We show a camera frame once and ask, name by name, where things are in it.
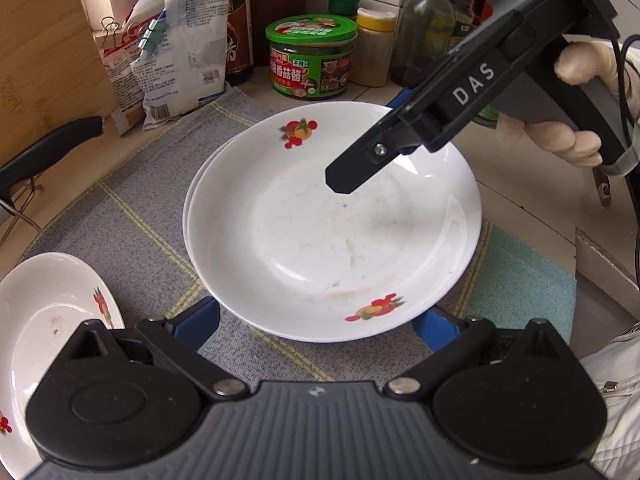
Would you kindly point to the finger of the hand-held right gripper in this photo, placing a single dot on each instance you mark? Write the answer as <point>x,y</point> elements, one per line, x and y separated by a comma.
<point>402,99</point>
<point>360,165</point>

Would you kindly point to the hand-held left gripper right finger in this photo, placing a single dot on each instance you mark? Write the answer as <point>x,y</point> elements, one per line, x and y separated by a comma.
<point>436,332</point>

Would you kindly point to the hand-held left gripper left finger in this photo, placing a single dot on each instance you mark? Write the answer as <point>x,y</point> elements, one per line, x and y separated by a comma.
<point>197,321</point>

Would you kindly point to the white plate with red print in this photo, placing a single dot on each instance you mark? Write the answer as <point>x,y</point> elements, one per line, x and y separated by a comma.
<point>191,187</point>
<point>320,240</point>
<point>35,320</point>

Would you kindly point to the person's right hand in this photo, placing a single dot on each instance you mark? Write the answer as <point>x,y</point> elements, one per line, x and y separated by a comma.
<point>550,142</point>

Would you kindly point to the yellow-lidded spice jar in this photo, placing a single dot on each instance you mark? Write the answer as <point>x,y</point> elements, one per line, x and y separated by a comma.
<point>372,55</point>

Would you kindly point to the red-capped glass bottle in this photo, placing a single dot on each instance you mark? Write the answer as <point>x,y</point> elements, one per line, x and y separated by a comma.
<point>420,25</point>

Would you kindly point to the green-lidded sauce jar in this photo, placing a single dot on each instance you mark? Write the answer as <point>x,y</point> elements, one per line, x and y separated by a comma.
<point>310,60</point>

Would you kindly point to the small green-capped bottle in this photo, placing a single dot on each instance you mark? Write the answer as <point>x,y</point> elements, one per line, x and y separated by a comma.
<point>342,2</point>

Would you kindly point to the grey and teal checked towel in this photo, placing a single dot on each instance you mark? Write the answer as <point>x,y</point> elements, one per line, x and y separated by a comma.
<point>140,220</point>

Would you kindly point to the dark soy sauce bottle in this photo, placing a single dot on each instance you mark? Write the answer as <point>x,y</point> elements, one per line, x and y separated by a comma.
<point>235,35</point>

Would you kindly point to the person's white jacket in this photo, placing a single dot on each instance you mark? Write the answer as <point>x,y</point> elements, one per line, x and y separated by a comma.
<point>620,400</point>

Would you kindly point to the white printed plastic bag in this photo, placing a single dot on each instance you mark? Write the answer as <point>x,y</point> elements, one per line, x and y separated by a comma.
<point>185,60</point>

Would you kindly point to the teal binder clip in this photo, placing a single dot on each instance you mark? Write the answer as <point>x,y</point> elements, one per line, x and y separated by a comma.
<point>152,35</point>

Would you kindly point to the red and white bag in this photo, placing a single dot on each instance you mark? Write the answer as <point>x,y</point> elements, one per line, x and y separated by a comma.
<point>117,75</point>

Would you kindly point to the bamboo cutting board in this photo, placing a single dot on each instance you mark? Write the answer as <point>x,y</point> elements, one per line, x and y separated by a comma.
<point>45,60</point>

